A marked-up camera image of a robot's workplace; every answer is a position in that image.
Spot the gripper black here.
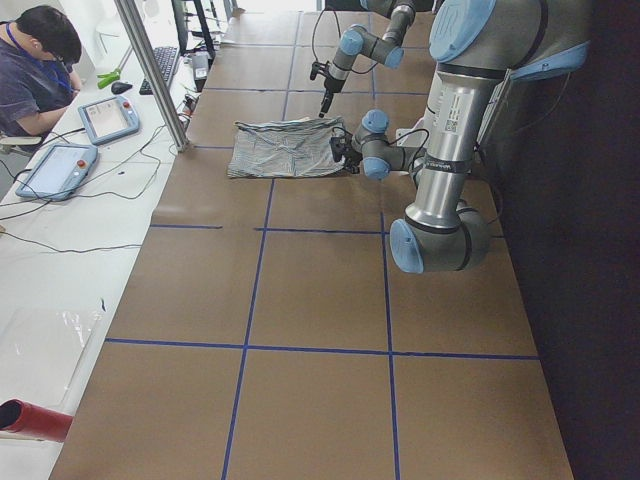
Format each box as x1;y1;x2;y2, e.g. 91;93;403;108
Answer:
318;75;345;118
345;151;361;172

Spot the blue white striped polo shirt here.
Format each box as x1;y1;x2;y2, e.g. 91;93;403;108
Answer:
227;117;344;178

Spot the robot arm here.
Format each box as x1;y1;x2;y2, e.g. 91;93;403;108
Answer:
310;0;442;118
352;1;593;274

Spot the black keyboard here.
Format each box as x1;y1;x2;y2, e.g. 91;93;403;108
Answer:
153;46;180;88

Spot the brown paper table cover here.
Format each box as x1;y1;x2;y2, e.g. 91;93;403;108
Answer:
52;11;572;479

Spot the black computer mouse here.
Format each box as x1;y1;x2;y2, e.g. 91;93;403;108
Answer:
110;81;133;95

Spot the far blue teach pendant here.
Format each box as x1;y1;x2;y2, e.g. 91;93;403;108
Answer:
78;95;140;146

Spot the blue teach pendant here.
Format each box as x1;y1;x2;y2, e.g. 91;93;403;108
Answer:
16;143;98;201
78;95;140;146

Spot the near blue teach pendant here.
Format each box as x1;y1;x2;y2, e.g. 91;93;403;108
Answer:
16;143;98;201

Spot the seated person in blue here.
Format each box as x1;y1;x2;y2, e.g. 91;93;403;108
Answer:
1;5;82;137

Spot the clear plastic bag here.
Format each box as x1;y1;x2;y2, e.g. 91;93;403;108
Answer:
1;308;103;409

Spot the red cardboard tube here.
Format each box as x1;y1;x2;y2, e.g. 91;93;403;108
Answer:
1;399;74;443

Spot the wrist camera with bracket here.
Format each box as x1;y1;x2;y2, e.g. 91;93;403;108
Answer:
309;61;328;81
330;136;351;163

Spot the aluminium frame post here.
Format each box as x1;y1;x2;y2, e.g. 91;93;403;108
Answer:
114;0;188;152

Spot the black cable on table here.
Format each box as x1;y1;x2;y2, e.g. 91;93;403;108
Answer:
0;124;174;254

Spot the green handled tool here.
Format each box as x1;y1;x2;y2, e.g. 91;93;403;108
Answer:
96;68;121;89

